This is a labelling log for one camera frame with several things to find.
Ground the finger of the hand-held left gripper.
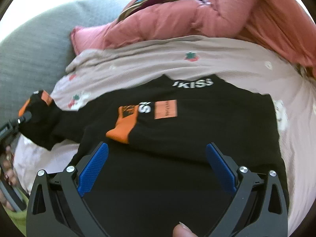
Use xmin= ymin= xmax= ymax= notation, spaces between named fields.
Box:
xmin=17 ymin=111 xmax=33 ymax=127

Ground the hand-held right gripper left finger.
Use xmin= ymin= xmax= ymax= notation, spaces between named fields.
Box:
xmin=26 ymin=141 xmax=112 ymax=237

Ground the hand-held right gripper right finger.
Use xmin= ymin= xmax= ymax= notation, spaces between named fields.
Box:
xmin=206 ymin=143 xmax=289 ymax=237

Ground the black shirt with orange print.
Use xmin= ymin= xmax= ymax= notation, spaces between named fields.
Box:
xmin=18 ymin=74 xmax=291 ymax=237

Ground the person's left hand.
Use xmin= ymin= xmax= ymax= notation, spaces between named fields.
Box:
xmin=0 ymin=145 xmax=19 ymax=209

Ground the person's right hand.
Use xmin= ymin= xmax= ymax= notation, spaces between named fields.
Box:
xmin=172 ymin=222 xmax=198 ymax=237

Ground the yellow-green clothing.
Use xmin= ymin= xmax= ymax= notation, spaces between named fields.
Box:
xmin=5 ymin=195 xmax=29 ymax=230

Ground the pink printed blanket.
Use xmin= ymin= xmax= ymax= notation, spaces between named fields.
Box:
xmin=12 ymin=36 xmax=316 ymax=237

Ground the pink padded comforter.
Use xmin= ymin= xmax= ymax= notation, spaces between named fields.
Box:
xmin=70 ymin=0 xmax=316 ymax=77

